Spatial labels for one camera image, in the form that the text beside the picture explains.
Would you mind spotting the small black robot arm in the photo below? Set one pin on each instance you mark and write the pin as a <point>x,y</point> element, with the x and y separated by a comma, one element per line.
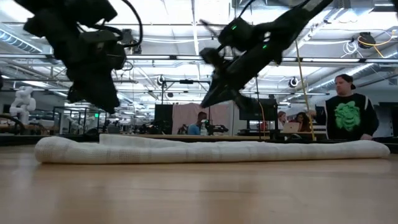
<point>216,128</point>

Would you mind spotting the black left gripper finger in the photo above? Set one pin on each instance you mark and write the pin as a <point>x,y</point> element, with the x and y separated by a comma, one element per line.
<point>104,93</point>
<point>77,93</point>

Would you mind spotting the black monitor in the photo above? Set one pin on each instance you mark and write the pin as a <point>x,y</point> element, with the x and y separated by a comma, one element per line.
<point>264,110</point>

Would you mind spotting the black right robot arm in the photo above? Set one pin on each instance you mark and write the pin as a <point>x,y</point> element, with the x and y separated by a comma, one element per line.
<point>295,21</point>

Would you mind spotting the white humanoid robot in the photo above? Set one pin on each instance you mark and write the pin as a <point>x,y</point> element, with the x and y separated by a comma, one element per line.
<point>23,102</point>

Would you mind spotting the black stand frame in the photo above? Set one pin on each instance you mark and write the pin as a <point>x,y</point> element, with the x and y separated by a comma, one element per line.
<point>186,81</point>

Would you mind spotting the white beige plaid towel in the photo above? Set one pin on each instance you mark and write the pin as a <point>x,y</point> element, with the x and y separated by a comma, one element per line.
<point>202,152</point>

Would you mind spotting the black cage frame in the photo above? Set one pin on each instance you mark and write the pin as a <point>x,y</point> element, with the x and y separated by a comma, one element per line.
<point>79,108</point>

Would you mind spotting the pink curtain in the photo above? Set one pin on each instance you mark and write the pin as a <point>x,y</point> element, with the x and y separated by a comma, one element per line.
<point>186,118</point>

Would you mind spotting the silver laptop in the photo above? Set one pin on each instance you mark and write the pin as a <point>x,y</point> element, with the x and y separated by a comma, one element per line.
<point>290,127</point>

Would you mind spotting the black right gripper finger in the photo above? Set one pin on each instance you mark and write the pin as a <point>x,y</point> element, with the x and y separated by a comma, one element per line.
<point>216,93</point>
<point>237,88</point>

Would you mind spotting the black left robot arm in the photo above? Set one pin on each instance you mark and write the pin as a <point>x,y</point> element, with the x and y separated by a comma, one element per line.
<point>62,18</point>

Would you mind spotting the person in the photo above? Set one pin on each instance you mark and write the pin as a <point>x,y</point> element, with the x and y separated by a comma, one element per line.
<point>196,127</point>
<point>348,118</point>
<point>282,118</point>
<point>303,121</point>

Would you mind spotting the black panel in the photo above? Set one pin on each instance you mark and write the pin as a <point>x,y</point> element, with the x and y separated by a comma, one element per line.
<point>163,119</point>

